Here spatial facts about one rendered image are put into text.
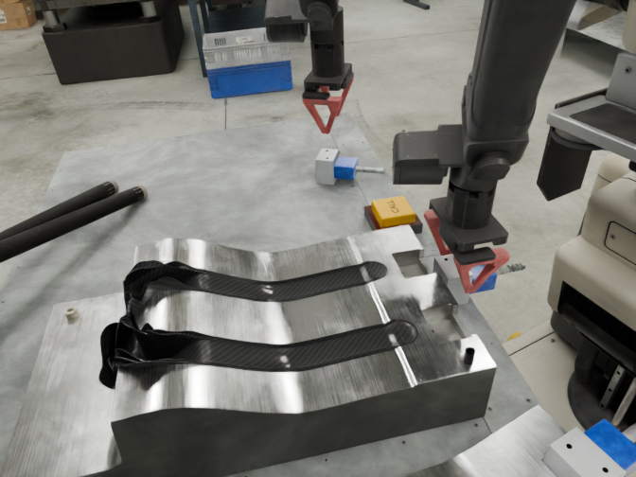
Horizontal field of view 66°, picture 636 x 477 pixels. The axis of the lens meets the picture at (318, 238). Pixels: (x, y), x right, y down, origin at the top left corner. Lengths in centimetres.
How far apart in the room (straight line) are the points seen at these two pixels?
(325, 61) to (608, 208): 50
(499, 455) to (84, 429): 41
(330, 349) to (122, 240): 50
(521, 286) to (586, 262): 116
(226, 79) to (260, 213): 286
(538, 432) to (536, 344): 88
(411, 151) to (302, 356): 26
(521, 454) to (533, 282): 154
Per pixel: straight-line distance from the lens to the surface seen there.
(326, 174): 98
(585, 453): 53
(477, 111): 48
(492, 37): 40
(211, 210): 96
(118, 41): 448
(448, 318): 62
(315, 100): 88
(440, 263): 71
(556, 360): 141
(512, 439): 55
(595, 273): 85
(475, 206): 62
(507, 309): 191
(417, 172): 59
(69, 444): 59
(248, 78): 374
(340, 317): 59
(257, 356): 55
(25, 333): 83
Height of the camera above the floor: 131
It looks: 37 degrees down
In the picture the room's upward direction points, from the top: 4 degrees counter-clockwise
